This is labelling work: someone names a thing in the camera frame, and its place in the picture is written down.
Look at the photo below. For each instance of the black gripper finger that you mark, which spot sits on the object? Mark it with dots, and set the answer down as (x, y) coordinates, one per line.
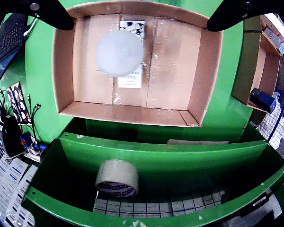
(227, 16)
(54, 14)

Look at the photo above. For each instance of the translucent white suction cup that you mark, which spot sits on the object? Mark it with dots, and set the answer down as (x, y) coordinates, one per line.
(119, 53)

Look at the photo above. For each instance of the cardboard box with green flap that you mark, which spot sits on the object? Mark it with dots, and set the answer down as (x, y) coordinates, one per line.
(267, 75)

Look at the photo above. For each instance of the large cardboard tray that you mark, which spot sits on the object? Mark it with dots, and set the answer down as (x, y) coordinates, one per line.
(175, 71)

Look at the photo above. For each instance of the cow print hand cream box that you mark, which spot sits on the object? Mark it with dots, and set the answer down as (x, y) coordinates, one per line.
(130, 81)

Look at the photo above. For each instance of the black keyboard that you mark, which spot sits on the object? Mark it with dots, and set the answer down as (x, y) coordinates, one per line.
(11, 35)

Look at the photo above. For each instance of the large white carton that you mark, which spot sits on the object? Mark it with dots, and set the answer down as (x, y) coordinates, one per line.
(275, 26)

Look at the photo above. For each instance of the carton with lavender lid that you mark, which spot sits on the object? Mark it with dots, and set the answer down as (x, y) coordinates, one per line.
(274, 40)

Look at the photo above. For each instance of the dark blue carton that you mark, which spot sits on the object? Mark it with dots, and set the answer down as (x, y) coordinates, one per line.
(262, 100)

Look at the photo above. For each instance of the cow print carton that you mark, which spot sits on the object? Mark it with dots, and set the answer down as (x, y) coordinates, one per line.
(17, 101)

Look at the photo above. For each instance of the black pouch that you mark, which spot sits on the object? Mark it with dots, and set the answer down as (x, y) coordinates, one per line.
(10, 134)

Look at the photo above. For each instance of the green metal shelf unit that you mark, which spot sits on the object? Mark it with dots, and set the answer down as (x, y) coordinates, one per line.
(156, 160)

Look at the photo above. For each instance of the printed label sheets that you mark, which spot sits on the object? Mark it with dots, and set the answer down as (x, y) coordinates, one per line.
(11, 179)

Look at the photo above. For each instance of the clear packing tape roll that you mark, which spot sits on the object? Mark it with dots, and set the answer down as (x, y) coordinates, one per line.
(118, 175)

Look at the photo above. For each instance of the white grid sheet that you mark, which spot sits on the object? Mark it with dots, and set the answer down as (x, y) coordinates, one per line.
(156, 208)

